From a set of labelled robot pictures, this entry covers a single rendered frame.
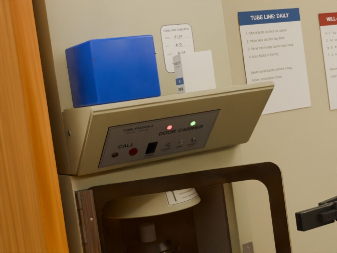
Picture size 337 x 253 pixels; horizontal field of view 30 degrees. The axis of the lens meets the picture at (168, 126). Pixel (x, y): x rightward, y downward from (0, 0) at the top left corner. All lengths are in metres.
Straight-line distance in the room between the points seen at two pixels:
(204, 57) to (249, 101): 0.10
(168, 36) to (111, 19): 0.10
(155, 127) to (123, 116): 0.07
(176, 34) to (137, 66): 0.18
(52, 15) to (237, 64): 0.78
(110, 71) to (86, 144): 0.11
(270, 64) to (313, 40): 0.17
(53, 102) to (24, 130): 0.13
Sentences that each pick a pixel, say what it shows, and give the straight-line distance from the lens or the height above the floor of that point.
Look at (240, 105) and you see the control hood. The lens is 1.00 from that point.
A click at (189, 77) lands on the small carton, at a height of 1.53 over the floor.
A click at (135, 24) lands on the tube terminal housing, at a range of 1.02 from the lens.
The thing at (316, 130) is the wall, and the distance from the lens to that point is 1.82.
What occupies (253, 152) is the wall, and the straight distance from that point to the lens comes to 1.67.
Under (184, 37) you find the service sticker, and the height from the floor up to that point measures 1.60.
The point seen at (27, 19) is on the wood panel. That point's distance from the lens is 0.86.
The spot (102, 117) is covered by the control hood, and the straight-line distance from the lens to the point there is 0.86.
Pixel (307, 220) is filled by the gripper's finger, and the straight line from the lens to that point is 1.05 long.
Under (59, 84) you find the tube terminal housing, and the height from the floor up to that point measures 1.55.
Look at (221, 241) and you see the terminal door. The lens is 0.97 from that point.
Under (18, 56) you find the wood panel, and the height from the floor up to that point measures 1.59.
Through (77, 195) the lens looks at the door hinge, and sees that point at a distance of 0.95.
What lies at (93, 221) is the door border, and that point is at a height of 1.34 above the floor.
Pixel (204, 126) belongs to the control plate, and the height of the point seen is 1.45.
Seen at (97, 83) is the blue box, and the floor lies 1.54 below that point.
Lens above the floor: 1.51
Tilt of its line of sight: 3 degrees down
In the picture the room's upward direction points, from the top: 8 degrees counter-clockwise
